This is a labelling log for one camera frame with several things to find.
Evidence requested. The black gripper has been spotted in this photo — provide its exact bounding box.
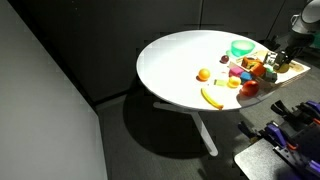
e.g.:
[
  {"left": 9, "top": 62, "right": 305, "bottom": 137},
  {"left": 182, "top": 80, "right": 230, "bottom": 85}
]
[{"left": 278, "top": 47, "right": 300, "bottom": 64}]

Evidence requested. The yellow plastic lemon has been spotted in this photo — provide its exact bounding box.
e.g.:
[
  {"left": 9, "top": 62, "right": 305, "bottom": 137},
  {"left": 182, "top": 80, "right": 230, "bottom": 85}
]
[{"left": 278, "top": 63, "right": 289, "bottom": 73}]

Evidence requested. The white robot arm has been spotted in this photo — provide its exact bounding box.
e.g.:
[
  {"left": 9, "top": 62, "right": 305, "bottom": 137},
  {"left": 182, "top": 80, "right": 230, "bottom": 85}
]
[{"left": 280, "top": 0, "right": 320, "bottom": 63}]

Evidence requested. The grey block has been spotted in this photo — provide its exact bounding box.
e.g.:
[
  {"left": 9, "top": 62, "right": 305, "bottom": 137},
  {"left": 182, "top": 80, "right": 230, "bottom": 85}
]
[{"left": 263, "top": 72, "right": 277, "bottom": 82}]

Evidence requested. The wooden crate tray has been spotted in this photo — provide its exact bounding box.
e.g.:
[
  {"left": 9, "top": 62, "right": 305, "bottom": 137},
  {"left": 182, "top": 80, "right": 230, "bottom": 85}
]
[{"left": 228, "top": 50, "right": 310, "bottom": 92}]

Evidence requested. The orange toy block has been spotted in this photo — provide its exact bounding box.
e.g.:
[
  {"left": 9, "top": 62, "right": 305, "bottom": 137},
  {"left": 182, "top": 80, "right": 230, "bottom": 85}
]
[{"left": 241, "top": 57, "right": 266, "bottom": 76}]

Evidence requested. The blue toy block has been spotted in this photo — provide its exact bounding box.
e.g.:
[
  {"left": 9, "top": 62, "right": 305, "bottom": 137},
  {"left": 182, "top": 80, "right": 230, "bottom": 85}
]
[{"left": 240, "top": 72, "right": 252, "bottom": 82}]

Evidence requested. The pink toy block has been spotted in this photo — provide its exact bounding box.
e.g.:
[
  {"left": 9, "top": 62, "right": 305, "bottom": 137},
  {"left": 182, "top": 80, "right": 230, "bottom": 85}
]
[{"left": 229, "top": 67, "right": 244, "bottom": 77}]

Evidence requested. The lime green flat block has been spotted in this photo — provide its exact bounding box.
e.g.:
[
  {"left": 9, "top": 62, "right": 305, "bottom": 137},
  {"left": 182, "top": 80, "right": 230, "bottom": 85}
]
[{"left": 214, "top": 79, "right": 227, "bottom": 87}]

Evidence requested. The black white patterned cube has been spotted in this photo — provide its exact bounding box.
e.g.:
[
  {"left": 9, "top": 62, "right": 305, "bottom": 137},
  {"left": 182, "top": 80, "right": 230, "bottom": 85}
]
[{"left": 264, "top": 51, "right": 279, "bottom": 67}]

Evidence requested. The green plastic bowl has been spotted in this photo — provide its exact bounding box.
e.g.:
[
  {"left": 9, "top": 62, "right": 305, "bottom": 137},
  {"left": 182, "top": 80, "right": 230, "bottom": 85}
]
[{"left": 231, "top": 40, "right": 255, "bottom": 57}]

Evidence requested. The red plastic apple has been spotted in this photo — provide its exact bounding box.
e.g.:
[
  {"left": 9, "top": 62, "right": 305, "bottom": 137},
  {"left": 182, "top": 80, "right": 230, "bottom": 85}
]
[{"left": 241, "top": 80, "right": 259, "bottom": 97}]

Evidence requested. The yellow orange plastic fruit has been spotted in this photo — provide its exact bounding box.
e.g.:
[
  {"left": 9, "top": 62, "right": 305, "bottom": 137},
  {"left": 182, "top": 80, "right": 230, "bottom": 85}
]
[{"left": 227, "top": 76, "right": 241, "bottom": 88}]

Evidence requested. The dark red plum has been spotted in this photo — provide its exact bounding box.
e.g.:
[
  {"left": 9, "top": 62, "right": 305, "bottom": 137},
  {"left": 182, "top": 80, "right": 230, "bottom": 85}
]
[{"left": 220, "top": 55, "right": 229, "bottom": 64}]

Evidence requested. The right purple orange clamp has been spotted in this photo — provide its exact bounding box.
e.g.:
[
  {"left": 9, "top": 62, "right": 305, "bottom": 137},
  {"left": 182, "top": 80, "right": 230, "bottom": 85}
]
[{"left": 271, "top": 100, "right": 320, "bottom": 125}]

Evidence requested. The purple orange clamp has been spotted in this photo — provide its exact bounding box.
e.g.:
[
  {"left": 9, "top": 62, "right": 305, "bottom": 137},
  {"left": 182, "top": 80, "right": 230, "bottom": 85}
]
[
  {"left": 271, "top": 100, "right": 320, "bottom": 125},
  {"left": 237, "top": 121, "right": 298, "bottom": 150}
]

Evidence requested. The left purple orange clamp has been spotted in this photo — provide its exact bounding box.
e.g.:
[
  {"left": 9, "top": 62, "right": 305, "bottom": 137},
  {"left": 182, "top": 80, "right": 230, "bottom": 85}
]
[{"left": 237, "top": 121, "right": 298, "bottom": 150}]

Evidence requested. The orange plastic orange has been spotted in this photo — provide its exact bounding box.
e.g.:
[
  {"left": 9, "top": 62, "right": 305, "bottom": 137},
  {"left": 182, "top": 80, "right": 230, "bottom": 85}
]
[{"left": 198, "top": 68, "right": 210, "bottom": 81}]

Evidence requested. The yellow plastic banana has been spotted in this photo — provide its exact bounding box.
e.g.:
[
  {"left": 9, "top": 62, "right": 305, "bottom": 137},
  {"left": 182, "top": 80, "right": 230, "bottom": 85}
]
[{"left": 200, "top": 88, "right": 224, "bottom": 110}]

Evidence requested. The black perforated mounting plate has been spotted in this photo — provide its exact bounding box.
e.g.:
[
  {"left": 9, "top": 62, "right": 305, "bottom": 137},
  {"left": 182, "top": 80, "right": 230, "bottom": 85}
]
[{"left": 274, "top": 123, "right": 320, "bottom": 179}]

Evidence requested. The white round table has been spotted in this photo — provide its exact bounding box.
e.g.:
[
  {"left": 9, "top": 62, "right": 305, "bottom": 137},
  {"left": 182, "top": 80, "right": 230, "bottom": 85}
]
[{"left": 136, "top": 30, "right": 271, "bottom": 156}]

